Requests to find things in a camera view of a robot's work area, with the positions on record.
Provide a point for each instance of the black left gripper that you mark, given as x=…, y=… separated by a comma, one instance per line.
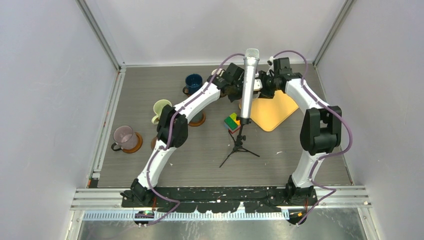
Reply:
x=232, y=98

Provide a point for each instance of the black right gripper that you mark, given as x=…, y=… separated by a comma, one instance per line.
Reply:
x=264, y=92

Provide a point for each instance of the yellow tray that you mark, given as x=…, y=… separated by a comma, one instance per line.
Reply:
x=270, y=113

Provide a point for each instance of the dark blue mug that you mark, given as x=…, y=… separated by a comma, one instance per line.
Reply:
x=193, y=83

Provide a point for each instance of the brown wooden coaster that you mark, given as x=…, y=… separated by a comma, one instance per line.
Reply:
x=137, y=147
x=192, y=124

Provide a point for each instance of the light green mug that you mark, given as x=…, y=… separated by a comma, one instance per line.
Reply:
x=157, y=109

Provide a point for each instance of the dark walnut wooden coaster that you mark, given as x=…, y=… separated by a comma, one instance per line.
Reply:
x=153, y=143

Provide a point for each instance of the mauve purple mug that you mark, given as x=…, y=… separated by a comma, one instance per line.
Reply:
x=125, y=139

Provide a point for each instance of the pink cream mug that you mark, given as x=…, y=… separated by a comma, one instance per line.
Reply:
x=257, y=88

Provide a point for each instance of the cream yellow mug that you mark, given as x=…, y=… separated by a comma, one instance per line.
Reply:
x=218, y=72

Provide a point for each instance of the dark green mug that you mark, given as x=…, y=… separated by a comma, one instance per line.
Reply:
x=197, y=118

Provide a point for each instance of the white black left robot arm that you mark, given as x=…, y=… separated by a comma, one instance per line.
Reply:
x=173, y=129

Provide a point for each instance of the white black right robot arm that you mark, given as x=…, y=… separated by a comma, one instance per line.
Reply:
x=320, y=131

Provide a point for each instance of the silver microphone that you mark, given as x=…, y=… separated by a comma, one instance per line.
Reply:
x=250, y=60

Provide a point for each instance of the colourful toy brick block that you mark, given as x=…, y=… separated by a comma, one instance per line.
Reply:
x=232, y=123

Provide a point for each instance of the black microphone tripod stand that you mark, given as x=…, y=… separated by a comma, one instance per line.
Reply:
x=238, y=139

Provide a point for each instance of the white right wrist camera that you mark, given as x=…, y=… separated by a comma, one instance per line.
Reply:
x=270, y=72

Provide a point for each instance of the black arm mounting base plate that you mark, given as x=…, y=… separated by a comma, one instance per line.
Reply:
x=256, y=199

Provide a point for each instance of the aluminium front rail frame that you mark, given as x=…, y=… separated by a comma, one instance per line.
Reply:
x=101, y=204

